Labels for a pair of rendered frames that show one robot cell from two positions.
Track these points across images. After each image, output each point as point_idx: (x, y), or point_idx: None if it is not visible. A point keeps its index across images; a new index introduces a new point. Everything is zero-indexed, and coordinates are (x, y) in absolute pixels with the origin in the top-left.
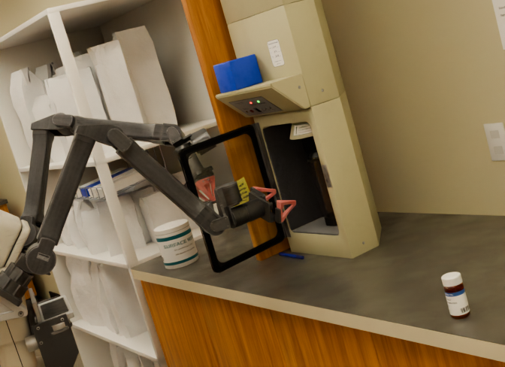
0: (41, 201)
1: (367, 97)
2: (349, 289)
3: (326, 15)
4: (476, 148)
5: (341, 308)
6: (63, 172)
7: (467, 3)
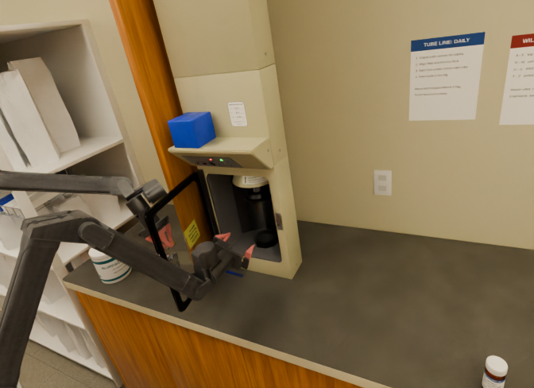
0: None
1: None
2: (329, 331)
3: None
4: (361, 184)
5: (348, 368)
6: (14, 293)
7: (383, 80)
